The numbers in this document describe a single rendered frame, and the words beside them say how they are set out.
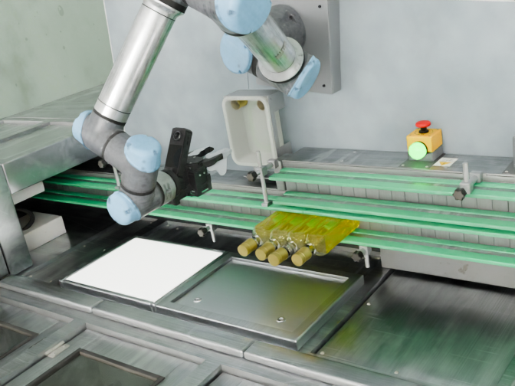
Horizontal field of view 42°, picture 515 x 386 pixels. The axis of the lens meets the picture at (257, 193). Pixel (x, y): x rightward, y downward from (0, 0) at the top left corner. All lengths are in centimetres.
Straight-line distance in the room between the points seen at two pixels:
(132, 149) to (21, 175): 105
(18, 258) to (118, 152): 107
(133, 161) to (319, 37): 71
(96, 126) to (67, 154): 104
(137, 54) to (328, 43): 62
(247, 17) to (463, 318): 88
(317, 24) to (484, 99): 48
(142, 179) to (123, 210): 8
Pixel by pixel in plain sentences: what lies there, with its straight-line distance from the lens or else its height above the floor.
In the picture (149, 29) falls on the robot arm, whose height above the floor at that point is 139.
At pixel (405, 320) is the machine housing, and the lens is 172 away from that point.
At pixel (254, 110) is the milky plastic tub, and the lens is 212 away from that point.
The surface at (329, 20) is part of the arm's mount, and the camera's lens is 186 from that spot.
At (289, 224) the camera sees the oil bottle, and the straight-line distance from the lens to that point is 185.
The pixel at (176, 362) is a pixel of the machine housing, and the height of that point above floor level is 145.
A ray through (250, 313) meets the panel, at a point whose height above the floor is 125.
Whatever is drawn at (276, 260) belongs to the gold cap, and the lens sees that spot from 171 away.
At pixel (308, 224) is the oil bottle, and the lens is 183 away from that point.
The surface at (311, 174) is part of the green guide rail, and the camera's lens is 189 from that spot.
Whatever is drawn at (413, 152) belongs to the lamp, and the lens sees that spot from 178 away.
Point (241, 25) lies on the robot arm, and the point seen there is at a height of 133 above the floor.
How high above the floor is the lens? 238
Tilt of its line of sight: 46 degrees down
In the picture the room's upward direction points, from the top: 123 degrees counter-clockwise
